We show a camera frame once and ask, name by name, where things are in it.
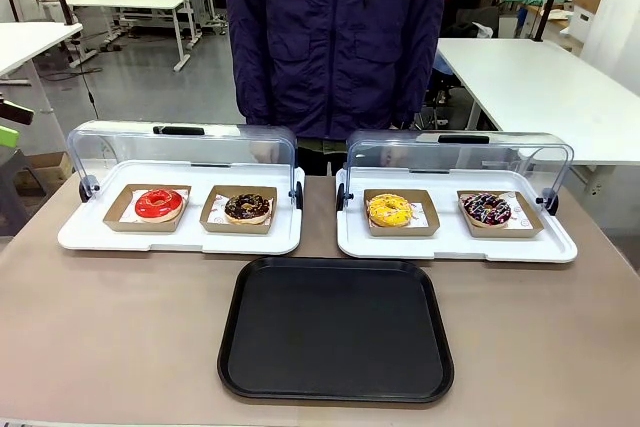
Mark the yellow glazed donut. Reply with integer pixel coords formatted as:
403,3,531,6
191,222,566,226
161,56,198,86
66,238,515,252
367,192,414,228

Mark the chocolate sprinkled donut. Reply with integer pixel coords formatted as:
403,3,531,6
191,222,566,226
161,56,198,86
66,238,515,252
223,192,275,226

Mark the brown cardboard donut tray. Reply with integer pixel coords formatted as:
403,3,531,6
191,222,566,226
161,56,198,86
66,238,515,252
456,189,545,240
363,188,441,238
198,184,279,236
102,183,193,233

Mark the black plastic serving tray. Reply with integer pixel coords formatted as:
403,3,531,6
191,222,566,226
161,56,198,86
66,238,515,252
216,256,455,404

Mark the white display tray base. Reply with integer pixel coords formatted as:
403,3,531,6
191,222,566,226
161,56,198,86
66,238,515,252
57,159,305,256
335,166,579,264

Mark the red glazed donut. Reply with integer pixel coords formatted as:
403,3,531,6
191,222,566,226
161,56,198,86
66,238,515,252
134,187,185,225

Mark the dark chocolate colourful-sprinkle donut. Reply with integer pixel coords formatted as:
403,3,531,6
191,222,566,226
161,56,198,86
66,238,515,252
461,191,512,229

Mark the person in navy jacket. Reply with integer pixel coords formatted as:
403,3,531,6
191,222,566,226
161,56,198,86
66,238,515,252
223,0,449,177

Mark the large white table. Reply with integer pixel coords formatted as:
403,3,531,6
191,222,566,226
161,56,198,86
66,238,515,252
435,37,640,168

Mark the white workbench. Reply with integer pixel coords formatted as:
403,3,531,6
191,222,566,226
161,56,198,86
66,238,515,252
63,0,190,73

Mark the cardboard box on floor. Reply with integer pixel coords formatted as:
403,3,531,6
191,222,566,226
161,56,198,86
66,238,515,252
14,150,74,197

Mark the black and green gripper part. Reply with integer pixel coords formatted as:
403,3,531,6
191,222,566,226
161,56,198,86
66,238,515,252
0,91,35,148

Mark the white table with black pole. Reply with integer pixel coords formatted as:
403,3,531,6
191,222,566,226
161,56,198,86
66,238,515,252
0,0,85,113

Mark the clear display lid black handle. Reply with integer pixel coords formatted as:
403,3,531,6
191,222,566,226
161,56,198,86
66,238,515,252
336,129,575,215
66,119,305,210

